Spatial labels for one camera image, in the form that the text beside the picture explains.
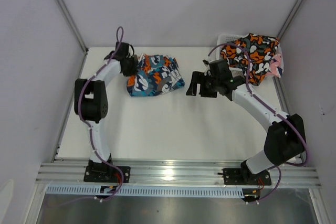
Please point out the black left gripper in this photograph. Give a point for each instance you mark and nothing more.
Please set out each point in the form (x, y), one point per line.
(134, 71)

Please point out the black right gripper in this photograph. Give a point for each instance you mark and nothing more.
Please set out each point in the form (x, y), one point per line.
(198, 77)

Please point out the blue orange patterned shorts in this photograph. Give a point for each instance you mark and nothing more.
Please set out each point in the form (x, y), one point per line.
(155, 75)

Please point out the orange camouflage shorts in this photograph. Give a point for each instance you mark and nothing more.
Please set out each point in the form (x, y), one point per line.
(252, 56)

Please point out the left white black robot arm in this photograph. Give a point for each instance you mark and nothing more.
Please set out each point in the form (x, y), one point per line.
(91, 101)

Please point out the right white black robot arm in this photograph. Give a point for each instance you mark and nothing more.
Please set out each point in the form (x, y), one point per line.
(285, 134)

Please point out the pink white patterned shorts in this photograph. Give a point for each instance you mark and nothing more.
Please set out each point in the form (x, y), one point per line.
(276, 66)

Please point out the white perforated plastic basket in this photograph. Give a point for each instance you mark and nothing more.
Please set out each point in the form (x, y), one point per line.
(221, 40)

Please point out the aluminium front rail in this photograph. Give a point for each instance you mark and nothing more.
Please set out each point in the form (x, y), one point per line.
(174, 173)

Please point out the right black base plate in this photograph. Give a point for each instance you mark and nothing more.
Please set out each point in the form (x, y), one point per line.
(239, 176)

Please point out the white slotted cable duct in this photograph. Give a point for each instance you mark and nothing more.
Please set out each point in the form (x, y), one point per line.
(148, 191)

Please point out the right aluminium frame post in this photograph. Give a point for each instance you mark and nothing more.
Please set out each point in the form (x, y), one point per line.
(290, 18)

